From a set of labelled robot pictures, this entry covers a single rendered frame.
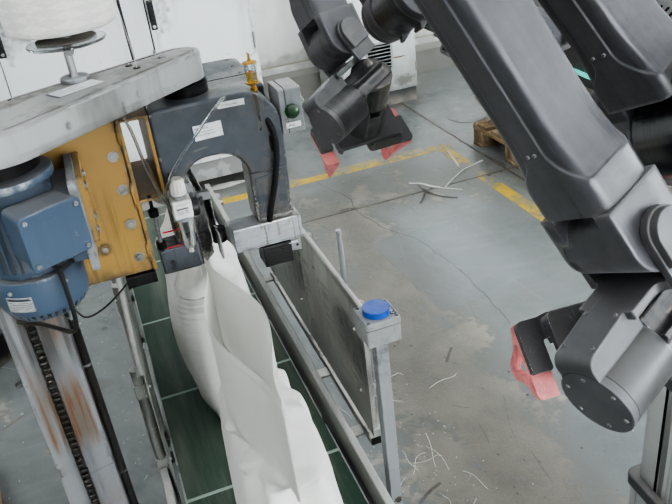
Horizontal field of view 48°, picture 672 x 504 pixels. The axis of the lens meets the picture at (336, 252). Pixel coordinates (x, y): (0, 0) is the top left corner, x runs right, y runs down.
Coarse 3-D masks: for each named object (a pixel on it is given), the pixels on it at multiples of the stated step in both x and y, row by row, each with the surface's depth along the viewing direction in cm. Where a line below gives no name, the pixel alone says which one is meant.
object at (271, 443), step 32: (224, 288) 142; (224, 320) 149; (256, 320) 136; (224, 352) 122; (256, 352) 142; (224, 384) 129; (256, 384) 115; (288, 384) 152; (224, 416) 140; (256, 416) 121; (288, 416) 135; (256, 448) 127; (288, 448) 112; (320, 448) 132; (256, 480) 128; (288, 480) 119; (320, 480) 126
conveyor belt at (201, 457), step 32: (160, 224) 319; (160, 288) 272; (160, 320) 254; (160, 352) 238; (160, 384) 223; (192, 384) 222; (192, 416) 209; (320, 416) 204; (192, 448) 198; (224, 448) 197; (192, 480) 188; (224, 480) 187; (352, 480) 182
